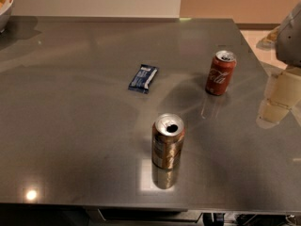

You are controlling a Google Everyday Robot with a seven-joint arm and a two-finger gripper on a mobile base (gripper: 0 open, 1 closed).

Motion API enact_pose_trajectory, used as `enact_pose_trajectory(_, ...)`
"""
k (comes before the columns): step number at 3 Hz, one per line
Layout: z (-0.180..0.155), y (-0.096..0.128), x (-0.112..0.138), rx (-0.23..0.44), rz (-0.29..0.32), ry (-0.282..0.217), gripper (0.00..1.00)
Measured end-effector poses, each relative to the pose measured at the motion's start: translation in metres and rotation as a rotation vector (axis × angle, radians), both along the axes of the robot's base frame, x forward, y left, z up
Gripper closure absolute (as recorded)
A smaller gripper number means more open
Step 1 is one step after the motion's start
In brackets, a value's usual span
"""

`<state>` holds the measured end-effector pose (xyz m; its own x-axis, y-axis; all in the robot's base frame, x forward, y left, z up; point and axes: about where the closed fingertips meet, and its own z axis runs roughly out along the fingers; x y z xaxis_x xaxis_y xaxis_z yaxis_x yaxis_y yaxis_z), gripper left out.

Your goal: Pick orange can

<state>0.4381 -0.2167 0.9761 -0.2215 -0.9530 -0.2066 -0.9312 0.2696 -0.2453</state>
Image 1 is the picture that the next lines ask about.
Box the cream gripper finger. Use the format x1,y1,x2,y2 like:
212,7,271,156
256,66,301,129
258,26,279,48

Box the white bowl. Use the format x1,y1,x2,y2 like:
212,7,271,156
0,0,14,33

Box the red Coca-Cola can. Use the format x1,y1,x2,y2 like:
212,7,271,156
205,50,237,96

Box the blue snack bar wrapper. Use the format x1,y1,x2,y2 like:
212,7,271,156
128,64,159,94

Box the orange soda can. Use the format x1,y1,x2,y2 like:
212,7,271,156
151,113,185,170

